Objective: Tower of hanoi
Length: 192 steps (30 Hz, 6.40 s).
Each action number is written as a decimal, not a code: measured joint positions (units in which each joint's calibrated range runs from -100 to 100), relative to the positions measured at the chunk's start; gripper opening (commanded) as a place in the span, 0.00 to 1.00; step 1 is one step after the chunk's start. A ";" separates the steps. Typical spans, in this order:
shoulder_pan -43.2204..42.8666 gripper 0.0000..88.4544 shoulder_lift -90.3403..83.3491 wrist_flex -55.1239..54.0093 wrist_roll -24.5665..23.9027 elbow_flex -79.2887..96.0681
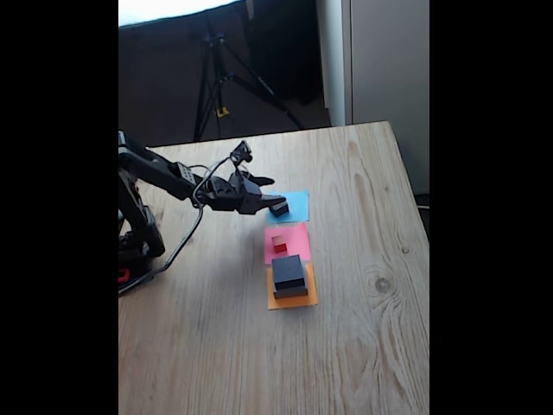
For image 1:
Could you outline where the large flat black block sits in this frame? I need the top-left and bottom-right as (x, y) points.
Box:
(272, 262), (315, 300)

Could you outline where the medium black block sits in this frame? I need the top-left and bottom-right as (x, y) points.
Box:
(270, 254), (308, 291)

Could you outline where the bright white panel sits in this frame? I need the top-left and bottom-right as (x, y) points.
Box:
(118, 0), (243, 27)

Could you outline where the white cabinet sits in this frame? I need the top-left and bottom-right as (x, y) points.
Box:
(315, 0), (430, 195)

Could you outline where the orange paper sheet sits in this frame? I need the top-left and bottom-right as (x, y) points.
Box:
(266, 262), (319, 311)

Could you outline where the black camera cable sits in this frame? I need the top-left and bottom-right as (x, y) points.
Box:
(118, 155), (237, 297)

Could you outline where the pink paper sheet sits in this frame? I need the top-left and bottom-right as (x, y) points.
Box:
(264, 222), (312, 265)

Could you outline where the black tripod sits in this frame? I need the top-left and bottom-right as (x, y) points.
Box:
(192, 25), (308, 142)

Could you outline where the blue paper sheet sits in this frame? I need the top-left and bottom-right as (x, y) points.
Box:
(266, 188), (311, 225)

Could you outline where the bare circuit board camera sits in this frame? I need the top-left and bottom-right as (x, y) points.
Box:
(228, 140), (254, 168)

